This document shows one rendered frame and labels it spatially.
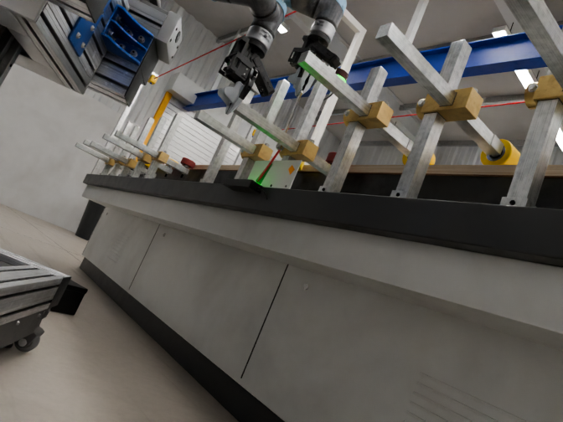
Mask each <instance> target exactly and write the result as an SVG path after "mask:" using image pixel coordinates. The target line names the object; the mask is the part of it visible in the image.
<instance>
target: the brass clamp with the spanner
mask: <svg viewBox="0 0 563 422"><path fill-rule="evenodd" d="M298 142H300V144H299V146H298V148H297V151H296V152H290V151H289V150H287V149H286V148H285V147H284V149H283V150H282V151H281V152H279V154H280V156H281V158H282V157H283V156H290V157H292V158H294V159H295V160H302V162H313V161H314V159H315V156H316V155H317V152H318V149H319V147H318V146H316V145H315V144H313V143H312V142H310V141H309V140H300V141H298Z"/></svg>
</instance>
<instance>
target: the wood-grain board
mask: <svg viewBox="0 0 563 422"><path fill-rule="evenodd" d="M208 166H209V165H195V166H194V169H191V168H189V170H207V168H208ZM239 167H240V165H221V167H220V169H219V171H238V169H239ZM404 167H405V165H351V166H350V168H349V171H348V173H363V174H400V175H401V174H402V173H403V170H404ZM516 167H517V165H429V167H428V169H427V171H426V175H437V176H475V177H514V172H515V169H516ZM297 172H319V171H318V170H317V169H316V168H314V167H312V166H311V165H303V168H302V170H301V171H297ZM545 178H563V165H548V167H547V169H546V173H545Z"/></svg>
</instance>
